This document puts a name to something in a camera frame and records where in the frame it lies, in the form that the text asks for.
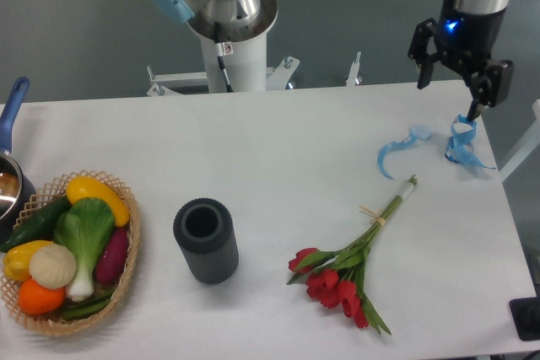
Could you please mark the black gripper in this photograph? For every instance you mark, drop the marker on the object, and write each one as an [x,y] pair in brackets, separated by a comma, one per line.
[489,89]

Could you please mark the red tulip bouquet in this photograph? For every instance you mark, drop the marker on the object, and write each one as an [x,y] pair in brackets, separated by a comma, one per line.
[336,278]

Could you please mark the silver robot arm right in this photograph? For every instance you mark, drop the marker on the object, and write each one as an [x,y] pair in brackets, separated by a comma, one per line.
[461,39]

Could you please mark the blue ribbon strip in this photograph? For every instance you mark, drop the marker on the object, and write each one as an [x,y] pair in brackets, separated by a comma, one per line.
[416,133]

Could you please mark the blue ribbon bundle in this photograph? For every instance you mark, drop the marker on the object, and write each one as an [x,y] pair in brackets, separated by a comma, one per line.
[459,148]

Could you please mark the black device at edge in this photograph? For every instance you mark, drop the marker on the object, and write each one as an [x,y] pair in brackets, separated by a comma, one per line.
[525,315]

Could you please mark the dark grey ribbed vase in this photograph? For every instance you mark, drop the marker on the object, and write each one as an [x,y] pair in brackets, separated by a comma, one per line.
[203,229]

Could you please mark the purple sweet potato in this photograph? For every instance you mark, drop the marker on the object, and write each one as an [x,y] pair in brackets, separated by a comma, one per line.
[112,261]

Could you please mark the green bok choy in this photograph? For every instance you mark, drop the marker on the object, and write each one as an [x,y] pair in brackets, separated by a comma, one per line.
[85,229]

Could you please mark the dark green cucumber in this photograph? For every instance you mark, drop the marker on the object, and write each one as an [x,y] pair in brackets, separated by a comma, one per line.
[38,226]

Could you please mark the green bean pods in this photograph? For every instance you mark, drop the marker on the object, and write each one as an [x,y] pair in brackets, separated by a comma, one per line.
[86,308]

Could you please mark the woven wicker basket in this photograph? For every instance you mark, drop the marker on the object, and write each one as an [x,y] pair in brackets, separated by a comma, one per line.
[52,324]

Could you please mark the yellow bell pepper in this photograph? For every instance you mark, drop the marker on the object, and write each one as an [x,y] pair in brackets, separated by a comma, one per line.
[16,262]

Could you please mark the orange fruit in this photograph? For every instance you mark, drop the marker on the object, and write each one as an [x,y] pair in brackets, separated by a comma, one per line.
[36,300]

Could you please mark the white frame bar right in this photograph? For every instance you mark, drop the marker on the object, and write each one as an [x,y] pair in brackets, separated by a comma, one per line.
[525,145]

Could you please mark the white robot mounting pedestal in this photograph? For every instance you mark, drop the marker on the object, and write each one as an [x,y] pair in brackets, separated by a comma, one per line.
[229,66]

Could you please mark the blue handled saucepan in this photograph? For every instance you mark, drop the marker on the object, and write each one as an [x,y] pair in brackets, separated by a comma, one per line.
[16,188]

